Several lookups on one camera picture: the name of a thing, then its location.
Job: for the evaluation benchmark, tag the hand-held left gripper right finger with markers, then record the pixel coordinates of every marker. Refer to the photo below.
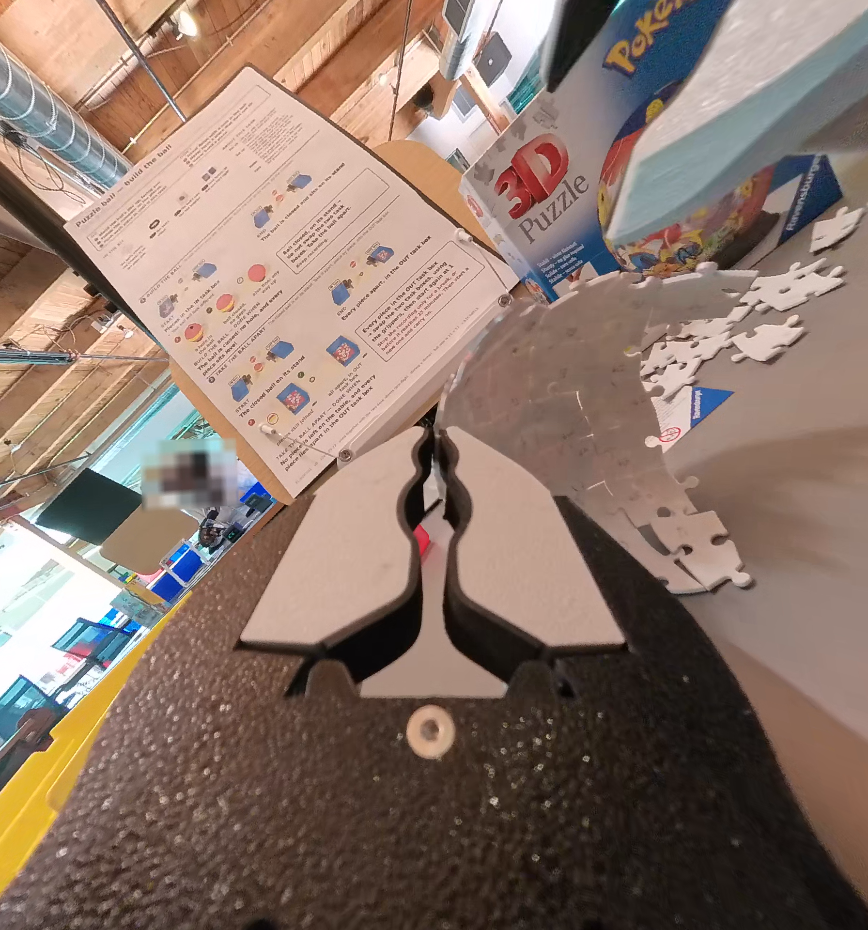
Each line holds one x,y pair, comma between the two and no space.
521,567

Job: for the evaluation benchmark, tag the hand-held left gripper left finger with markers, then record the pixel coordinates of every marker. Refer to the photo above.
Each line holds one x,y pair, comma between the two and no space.
332,552

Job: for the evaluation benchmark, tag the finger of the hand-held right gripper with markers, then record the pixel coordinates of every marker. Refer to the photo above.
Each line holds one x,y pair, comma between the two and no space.
768,87

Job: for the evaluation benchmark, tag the partly built puzzle ball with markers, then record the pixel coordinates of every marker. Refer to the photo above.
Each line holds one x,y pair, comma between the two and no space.
550,378

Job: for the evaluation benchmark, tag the pile of white puzzle pieces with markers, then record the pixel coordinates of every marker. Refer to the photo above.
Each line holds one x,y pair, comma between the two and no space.
768,312

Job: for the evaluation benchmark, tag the paper puzzle leaflet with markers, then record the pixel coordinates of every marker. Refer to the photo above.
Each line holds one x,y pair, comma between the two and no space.
695,414

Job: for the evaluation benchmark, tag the blue puzzle box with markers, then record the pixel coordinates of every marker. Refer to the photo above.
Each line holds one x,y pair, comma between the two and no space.
543,196

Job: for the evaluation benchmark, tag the laminated instruction sheet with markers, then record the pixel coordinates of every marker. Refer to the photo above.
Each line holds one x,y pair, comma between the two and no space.
259,254

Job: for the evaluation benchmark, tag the yellow plastic bin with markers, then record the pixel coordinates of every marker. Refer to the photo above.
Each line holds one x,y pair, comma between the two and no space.
41,748

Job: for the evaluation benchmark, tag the task instruction sheet on board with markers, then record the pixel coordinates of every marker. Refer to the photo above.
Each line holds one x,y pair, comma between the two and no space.
412,160

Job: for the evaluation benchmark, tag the black wall speaker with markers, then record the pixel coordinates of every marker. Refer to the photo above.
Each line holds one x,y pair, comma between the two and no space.
493,57

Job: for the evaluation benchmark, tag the metal ventilation duct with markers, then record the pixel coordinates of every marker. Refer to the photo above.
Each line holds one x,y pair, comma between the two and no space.
41,102

